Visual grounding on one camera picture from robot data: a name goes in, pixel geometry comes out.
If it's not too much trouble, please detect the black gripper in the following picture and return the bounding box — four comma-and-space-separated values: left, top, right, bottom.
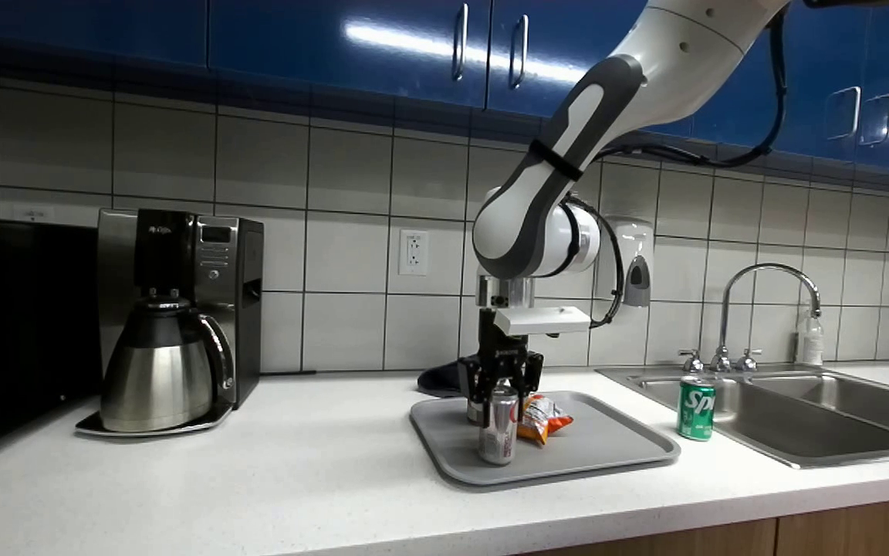
457, 307, 548, 428

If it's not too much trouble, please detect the silver Diet Coke can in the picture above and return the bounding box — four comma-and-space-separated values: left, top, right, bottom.
479, 390, 521, 471

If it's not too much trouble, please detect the green Sprite can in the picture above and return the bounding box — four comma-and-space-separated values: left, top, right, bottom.
672, 370, 721, 444

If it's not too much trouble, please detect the grey plastic tray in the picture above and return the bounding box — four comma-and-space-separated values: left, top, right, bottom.
404, 386, 684, 490

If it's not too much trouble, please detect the orange snack bag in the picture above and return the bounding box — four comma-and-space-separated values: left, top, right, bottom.
516, 394, 576, 448

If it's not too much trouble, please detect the dark crumpled cloth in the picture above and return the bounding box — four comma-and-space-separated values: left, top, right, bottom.
415, 358, 475, 401

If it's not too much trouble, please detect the chrome kitchen faucet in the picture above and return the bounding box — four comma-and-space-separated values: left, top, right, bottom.
675, 258, 828, 378

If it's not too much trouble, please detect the black steel coffee maker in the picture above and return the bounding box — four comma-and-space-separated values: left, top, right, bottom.
74, 207, 264, 442

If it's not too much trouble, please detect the clear dish soap bottle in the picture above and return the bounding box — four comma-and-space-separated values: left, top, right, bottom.
791, 307, 830, 370

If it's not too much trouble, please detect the stainless steel double sink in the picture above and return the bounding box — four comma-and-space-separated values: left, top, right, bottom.
603, 361, 889, 473

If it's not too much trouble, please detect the stainless steel coffee carafe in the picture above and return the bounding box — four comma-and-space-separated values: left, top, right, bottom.
96, 298, 235, 437

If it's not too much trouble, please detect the black microwave oven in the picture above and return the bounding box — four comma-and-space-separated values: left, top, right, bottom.
0, 213, 104, 456

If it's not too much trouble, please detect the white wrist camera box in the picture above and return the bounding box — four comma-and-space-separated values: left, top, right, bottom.
490, 303, 592, 340

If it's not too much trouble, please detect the white wall outlet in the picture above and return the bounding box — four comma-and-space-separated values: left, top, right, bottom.
396, 225, 433, 280

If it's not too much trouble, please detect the white wall soap dispenser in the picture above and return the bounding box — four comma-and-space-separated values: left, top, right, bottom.
604, 217, 657, 310

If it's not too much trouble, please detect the silver cabinet door handle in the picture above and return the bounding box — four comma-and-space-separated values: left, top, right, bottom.
449, 0, 473, 86
507, 10, 535, 93
828, 83, 866, 142
864, 91, 889, 148

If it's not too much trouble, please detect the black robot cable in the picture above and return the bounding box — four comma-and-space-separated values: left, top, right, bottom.
566, 5, 792, 330

